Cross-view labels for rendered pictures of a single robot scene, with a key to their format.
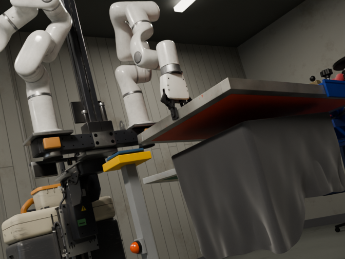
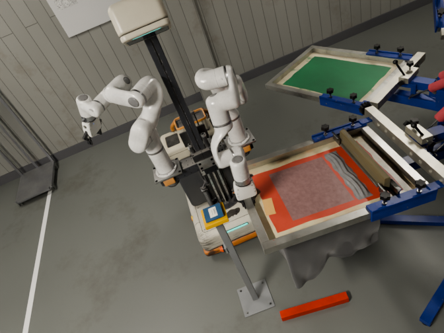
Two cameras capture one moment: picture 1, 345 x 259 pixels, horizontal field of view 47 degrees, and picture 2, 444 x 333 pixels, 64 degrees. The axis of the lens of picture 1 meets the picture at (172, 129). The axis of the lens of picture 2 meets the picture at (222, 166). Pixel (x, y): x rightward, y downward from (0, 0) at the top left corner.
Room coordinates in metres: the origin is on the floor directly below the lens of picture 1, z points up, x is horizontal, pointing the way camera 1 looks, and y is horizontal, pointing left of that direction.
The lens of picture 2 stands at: (0.43, -0.74, 2.33)
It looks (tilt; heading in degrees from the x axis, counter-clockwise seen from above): 40 degrees down; 38
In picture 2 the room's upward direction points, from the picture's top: 23 degrees counter-clockwise
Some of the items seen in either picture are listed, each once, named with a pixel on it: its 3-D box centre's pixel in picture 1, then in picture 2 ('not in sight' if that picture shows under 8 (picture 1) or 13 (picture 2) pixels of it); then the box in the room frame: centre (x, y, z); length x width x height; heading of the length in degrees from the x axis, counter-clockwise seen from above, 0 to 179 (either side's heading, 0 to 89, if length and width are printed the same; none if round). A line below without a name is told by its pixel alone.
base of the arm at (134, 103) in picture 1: (135, 113); (234, 127); (1.78, 0.15, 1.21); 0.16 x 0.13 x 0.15; 39
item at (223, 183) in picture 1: (221, 197); (277, 235); (1.44, -0.11, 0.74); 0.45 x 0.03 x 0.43; 37
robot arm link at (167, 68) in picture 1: (172, 71); (243, 178); (1.40, -0.06, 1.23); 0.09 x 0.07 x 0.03; 127
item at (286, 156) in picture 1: (307, 172); (335, 248); (1.42, -0.42, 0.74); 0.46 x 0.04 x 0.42; 127
